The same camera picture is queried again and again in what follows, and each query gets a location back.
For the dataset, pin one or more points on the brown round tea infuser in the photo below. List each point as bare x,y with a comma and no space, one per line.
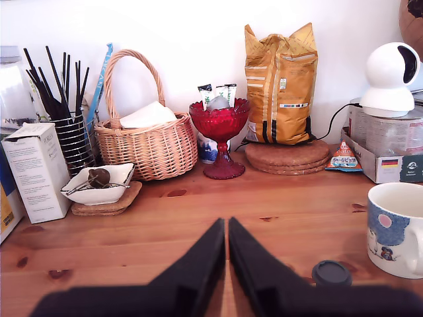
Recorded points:
98,177

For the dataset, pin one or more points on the blue printed coffee cup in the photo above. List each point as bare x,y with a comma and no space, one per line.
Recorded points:
390,231

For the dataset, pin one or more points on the brown round wall object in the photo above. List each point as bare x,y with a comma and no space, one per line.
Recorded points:
411,29

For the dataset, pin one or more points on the white paper napkin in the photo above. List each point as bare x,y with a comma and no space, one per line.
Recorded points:
148,115

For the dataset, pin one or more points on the round tin can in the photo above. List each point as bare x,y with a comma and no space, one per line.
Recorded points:
386,132

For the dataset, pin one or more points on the black chopstick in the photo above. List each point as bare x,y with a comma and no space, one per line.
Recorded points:
68,79
48,87
41,76
55,74
84,89
77,89
64,72
39,90

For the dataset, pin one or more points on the grey coffee capsule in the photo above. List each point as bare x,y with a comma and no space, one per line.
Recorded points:
332,272

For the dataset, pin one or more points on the triangular snack packet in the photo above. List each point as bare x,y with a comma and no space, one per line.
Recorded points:
343,156

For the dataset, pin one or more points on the green white sachet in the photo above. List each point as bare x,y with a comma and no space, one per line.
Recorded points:
232,94
222,90
205,94

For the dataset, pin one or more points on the blue yellow box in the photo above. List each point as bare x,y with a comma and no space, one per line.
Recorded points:
8,204

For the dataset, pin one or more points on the round cork trivet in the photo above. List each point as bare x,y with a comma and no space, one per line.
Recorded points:
284,152
317,165
297,171

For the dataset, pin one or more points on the red glass goblet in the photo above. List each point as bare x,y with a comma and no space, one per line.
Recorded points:
219,125

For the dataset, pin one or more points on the blue stick packet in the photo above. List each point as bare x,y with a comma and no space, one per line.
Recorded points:
99,86

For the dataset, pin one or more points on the cardboard tray box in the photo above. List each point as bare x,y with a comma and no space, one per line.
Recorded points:
380,165

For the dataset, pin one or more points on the square cork coaster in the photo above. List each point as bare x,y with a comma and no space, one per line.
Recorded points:
99,213
132,191

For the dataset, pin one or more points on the white carton box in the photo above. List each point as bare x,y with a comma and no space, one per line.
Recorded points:
36,171

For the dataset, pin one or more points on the white dome security camera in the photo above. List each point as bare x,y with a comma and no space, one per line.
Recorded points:
385,79

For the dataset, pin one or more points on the white square dish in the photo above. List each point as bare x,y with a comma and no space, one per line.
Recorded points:
96,196

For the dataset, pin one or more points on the clear plastic jar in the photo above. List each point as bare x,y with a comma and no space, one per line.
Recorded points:
15,92

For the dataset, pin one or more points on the metal tongs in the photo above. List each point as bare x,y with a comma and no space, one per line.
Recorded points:
115,185

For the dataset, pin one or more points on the yellow paper bag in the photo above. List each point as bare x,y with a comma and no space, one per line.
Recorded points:
281,92

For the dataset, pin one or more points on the white wrapped item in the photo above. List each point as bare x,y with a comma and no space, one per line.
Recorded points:
218,103

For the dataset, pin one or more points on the blue white ceramic cup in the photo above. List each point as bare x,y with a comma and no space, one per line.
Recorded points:
206,150

